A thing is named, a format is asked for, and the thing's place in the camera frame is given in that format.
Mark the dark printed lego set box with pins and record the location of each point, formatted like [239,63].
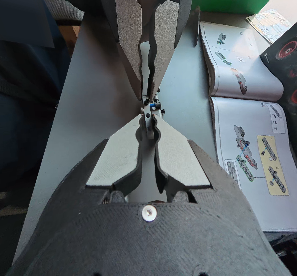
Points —
[287,67]

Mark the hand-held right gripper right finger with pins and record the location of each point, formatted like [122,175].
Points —
[181,162]

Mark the grey lego beam with pins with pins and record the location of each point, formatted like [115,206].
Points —
[148,118]

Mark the grey fabric chair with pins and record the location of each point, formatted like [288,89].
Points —
[67,10]

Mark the lego instruction booklet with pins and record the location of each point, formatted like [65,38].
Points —
[243,118]

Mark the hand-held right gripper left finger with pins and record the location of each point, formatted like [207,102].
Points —
[116,160]

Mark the grey technic sub-assembly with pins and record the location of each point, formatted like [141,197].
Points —
[158,114]

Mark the black stand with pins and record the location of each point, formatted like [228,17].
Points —
[285,243]

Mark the person's dark blue clothing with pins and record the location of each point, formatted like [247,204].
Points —
[23,118]

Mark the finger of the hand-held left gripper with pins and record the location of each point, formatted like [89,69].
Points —
[130,25]
[166,30]

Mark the shiny sticker sheet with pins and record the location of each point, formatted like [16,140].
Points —
[269,24]

